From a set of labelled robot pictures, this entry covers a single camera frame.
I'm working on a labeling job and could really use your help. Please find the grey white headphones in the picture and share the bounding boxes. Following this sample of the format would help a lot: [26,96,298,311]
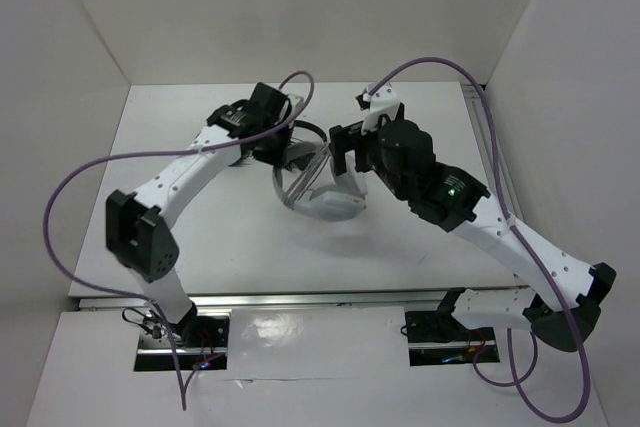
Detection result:
[272,143,368,222]

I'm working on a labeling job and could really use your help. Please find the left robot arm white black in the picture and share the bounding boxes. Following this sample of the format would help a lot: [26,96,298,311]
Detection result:
[105,83,303,346]

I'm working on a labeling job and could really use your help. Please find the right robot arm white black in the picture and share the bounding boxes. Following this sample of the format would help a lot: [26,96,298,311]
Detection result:
[329,119,616,352]

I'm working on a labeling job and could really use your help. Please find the right black headphones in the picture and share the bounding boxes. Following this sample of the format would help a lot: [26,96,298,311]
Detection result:
[283,120,328,171]

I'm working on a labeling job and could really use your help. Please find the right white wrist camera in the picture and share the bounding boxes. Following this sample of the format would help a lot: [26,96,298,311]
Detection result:
[356,83,402,135]

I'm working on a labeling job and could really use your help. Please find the aluminium side rail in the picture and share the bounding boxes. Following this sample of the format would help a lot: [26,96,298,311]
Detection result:
[461,84,522,217]

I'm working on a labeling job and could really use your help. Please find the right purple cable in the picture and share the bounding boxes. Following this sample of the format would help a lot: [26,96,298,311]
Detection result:
[367,56,592,421]

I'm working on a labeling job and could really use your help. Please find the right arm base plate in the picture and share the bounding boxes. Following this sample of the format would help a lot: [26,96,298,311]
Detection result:
[400,310,500,366]

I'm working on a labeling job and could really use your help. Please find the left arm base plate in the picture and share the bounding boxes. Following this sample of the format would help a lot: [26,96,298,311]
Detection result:
[122,308,230,373]

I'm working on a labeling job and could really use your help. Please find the aluminium front rail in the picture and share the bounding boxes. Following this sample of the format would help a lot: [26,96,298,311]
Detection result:
[79,287,524,311]

